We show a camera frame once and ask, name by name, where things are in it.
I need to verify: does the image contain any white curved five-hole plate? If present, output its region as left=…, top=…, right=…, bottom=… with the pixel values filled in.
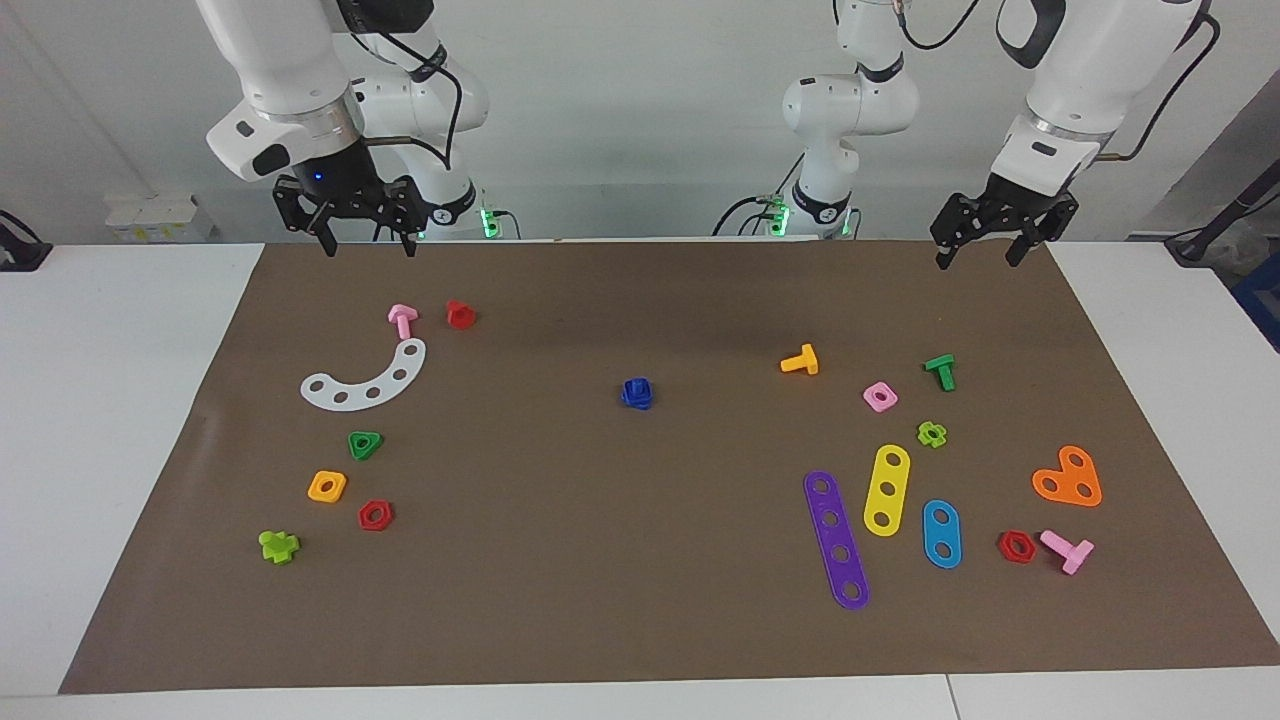
left=300, top=338, right=428, bottom=412

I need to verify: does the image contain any white box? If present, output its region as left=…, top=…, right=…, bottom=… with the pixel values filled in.
left=105, top=193, right=216, bottom=244

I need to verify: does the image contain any black stand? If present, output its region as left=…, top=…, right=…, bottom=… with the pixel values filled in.
left=1165, top=160, right=1280, bottom=266

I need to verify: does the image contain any yellow three-hole plate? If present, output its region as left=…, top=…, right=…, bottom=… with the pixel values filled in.
left=863, top=444, right=912, bottom=538

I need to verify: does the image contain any orange heart-shaped plate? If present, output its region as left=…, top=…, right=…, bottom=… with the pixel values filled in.
left=1031, top=445, right=1103, bottom=509

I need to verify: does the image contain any blue crate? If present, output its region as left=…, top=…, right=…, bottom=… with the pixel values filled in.
left=1230, top=255, right=1280, bottom=353

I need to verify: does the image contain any blue two-hole plate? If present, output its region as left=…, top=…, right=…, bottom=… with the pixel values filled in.
left=921, top=499, right=963, bottom=571

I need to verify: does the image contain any purple four-hole plate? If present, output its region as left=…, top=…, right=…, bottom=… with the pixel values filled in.
left=803, top=470, right=871, bottom=611

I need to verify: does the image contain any large pink plastic screw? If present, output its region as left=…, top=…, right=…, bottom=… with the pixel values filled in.
left=1039, top=529, right=1096, bottom=576

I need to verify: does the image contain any black clamp device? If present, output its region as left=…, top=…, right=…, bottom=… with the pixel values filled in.
left=0, top=210, right=53, bottom=273

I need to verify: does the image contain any brown table mat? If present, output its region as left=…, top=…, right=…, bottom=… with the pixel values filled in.
left=58, top=238, right=1280, bottom=695

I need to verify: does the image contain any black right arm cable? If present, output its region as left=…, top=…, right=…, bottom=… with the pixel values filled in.
left=345, top=25, right=466, bottom=241

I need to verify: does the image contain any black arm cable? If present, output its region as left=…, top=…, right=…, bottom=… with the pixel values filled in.
left=895, top=0, right=1223, bottom=163
left=345, top=25, right=466, bottom=241

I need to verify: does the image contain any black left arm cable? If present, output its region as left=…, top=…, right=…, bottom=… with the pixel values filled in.
left=895, top=0, right=1223, bottom=163

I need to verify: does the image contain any black base cable bundle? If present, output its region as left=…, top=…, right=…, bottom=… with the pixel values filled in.
left=712, top=150, right=803, bottom=238

